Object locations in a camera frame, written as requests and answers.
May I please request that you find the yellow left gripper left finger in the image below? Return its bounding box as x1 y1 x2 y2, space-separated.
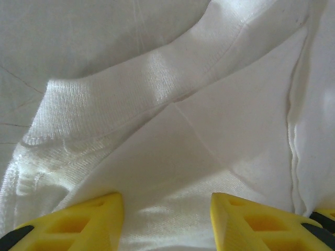
0 192 125 251

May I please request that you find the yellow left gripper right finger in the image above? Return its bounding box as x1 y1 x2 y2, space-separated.
210 192 335 251

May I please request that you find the white t-shirt with black print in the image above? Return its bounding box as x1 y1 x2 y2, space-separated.
0 0 335 251

